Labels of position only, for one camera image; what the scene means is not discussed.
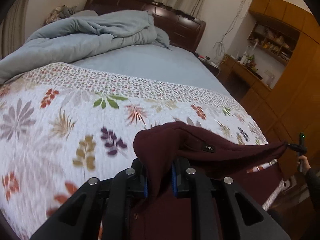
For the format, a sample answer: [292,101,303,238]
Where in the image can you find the maroon pants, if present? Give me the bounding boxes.
[130,122,288,239]

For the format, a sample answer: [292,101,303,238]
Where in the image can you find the person's right hand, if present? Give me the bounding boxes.
[298,155,311,174]

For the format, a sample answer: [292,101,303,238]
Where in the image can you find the orange wooden wardrobe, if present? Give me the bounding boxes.
[249,0,319,168]

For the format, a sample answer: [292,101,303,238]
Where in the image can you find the wooden desk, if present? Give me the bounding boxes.
[217,54,271,102]

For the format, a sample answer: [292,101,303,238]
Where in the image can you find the floral quilted bedspread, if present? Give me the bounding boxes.
[1,63,267,239]

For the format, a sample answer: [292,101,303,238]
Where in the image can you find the light blue bed sheet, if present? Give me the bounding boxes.
[72,44,230,96]

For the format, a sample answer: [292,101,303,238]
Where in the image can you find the dark bedside table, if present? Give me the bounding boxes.
[194,53,221,77]

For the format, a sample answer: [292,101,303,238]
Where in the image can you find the dark wooden headboard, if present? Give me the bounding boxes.
[84,0,206,53]

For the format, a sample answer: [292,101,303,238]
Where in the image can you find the grey-blue comforter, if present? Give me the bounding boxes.
[1,10,170,84]

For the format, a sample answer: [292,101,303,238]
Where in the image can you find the clothes pile by headboard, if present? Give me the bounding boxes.
[43,5,77,25]

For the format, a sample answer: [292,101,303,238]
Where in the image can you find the wooden wall shelf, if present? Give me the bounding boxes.
[248,23,300,66]

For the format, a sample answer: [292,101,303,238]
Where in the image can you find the hanging wall cables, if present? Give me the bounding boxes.
[212,0,253,63]

